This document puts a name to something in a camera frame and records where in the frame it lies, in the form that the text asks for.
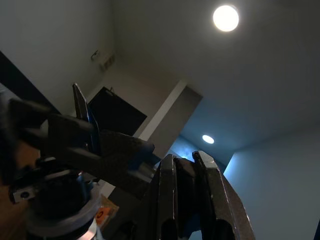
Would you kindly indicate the large round ceiling light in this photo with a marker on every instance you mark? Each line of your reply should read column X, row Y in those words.
column 225, row 18

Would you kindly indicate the small white wall fixture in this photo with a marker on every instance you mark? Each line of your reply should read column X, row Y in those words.
column 94, row 55

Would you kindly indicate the dark wall beam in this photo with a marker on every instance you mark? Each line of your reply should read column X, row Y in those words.
column 22, row 82

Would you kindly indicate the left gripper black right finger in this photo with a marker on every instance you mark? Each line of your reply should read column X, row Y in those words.
column 225, row 205

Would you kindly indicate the white door frame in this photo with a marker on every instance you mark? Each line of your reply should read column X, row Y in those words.
column 165, row 112

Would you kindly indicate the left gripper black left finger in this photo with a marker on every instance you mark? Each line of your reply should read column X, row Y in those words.
column 165, row 190

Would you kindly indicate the small round ceiling light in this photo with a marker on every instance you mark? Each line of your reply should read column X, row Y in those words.
column 208, row 139

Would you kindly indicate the black wall screen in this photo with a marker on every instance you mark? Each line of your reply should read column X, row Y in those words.
column 117, row 112

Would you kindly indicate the white wall vent grille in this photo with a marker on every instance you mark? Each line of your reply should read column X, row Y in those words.
column 108, row 62

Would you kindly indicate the cardboard box with orange label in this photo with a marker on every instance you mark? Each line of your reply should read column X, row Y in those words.
column 106, row 211

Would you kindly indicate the thin black finger of the right gripper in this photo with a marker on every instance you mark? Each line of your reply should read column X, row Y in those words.
column 81, row 105

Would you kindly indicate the broad black finger of the right gripper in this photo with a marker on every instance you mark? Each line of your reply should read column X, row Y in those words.
column 110, row 152

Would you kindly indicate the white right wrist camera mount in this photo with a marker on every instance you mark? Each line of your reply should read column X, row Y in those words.
column 23, row 194

